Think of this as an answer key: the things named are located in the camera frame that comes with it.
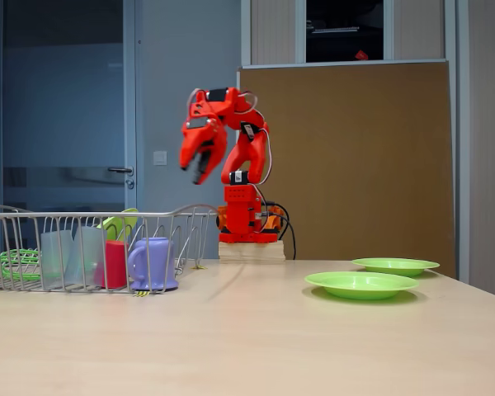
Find purple plastic mug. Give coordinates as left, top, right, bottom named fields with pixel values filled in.
left=127, top=236, right=180, bottom=291

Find brown cork board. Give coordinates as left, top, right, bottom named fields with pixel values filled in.
left=235, top=59, right=457, bottom=280

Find wooden base block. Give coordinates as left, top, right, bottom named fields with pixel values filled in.
left=218, top=242, right=286, bottom=262

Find metal wire dish rack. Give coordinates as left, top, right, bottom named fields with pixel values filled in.
left=0, top=203, right=220, bottom=295

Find grey glass door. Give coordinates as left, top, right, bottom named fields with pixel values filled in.
left=0, top=0, right=144, bottom=259

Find green plastic plate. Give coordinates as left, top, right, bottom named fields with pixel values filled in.
left=304, top=271, right=421, bottom=301
left=96, top=207, right=140, bottom=243
left=351, top=257, right=441, bottom=277

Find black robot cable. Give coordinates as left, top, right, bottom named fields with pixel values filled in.
left=259, top=200, right=298, bottom=261

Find green whisk with metal handle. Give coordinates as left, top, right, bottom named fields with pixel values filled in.
left=0, top=248, right=43, bottom=280

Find red plastic cup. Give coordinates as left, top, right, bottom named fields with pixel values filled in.
left=101, top=240, right=130, bottom=289

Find grey translucent plastic cup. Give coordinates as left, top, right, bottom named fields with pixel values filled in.
left=40, top=229, right=74, bottom=290
left=64, top=225, right=108, bottom=289

